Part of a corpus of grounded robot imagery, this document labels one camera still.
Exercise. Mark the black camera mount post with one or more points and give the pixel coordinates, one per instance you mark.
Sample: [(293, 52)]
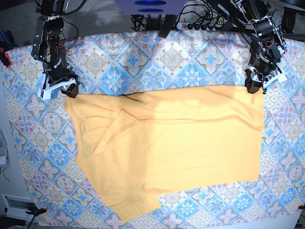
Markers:
[(167, 25)]

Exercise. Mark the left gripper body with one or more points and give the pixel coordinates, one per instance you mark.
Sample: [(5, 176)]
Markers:
[(255, 80)]

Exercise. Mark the purple robot base plate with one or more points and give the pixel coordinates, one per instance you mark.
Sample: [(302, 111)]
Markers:
[(133, 7)]

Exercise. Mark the red-black clamp left lower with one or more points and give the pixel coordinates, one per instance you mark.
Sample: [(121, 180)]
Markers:
[(35, 211)]

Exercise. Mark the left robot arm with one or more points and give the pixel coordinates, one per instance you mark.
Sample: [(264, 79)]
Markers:
[(267, 44)]

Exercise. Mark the yellow T-shirt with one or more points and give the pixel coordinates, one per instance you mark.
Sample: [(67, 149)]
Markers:
[(133, 148)]

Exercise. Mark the patterned blue tablecloth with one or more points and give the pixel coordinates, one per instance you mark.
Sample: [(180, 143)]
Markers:
[(45, 145)]

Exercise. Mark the red-black clamp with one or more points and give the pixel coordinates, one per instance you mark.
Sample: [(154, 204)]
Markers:
[(35, 211), (5, 46)]

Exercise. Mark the white wall trunking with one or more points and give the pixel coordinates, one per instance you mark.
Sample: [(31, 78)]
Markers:
[(17, 206)]

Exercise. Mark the white box left edge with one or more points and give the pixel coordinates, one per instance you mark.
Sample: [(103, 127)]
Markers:
[(4, 155)]

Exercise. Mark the white power strip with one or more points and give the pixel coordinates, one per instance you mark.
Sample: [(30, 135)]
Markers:
[(184, 26)]

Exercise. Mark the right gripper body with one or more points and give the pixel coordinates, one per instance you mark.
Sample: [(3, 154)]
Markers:
[(69, 85)]

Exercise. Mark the red-black clamp left upper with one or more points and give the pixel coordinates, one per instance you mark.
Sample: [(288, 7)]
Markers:
[(5, 46)]

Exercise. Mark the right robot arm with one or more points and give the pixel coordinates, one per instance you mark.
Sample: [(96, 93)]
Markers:
[(47, 49)]

